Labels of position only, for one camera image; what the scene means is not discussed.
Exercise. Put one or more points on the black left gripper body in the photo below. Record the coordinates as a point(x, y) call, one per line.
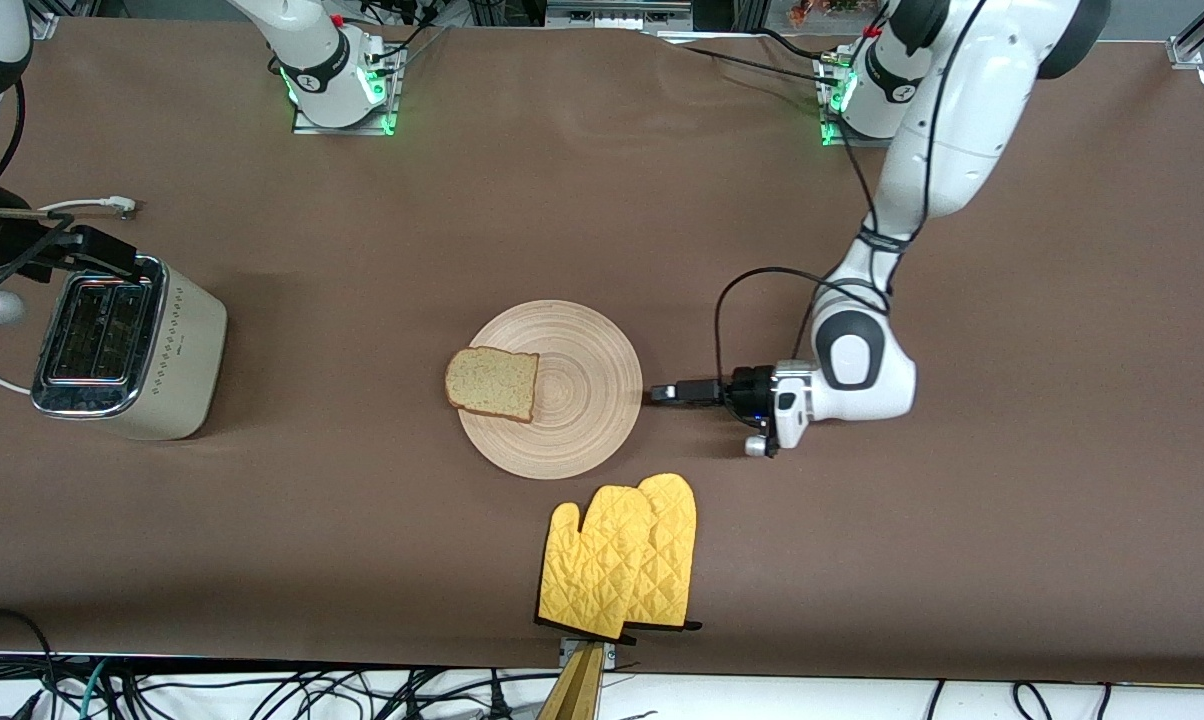
point(749, 388)

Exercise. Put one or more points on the round wooden plate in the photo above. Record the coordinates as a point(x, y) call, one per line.
point(582, 400)

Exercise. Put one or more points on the brown bread slice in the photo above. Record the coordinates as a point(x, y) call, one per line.
point(492, 385)

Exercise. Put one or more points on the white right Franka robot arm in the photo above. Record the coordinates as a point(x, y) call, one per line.
point(317, 60)

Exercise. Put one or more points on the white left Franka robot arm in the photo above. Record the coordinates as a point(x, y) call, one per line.
point(952, 120)

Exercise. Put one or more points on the cream and chrome toaster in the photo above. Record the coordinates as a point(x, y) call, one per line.
point(182, 350)

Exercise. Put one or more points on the yellow quilted oven mitt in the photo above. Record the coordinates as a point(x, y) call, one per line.
point(674, 540)
point(592, 570)

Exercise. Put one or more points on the brown table cover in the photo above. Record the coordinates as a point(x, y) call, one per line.
point(602, 200)

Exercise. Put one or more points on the wooden bar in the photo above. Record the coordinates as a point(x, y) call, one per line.
point(574, 695)

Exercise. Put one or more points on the silver metal box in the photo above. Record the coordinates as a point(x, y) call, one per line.
point(617, 14)

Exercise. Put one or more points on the orange background object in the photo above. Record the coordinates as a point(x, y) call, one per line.
point(822, 10)

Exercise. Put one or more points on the aluminium corner bracket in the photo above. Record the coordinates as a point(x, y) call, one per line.
point(44, 24)
point(1184, 52)

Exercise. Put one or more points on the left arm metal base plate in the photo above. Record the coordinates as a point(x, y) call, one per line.
point(852, 141)

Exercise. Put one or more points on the small metal bracket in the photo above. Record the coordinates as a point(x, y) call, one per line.
point(565, 650)

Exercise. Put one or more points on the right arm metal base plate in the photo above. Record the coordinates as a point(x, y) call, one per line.
point(394, 95)

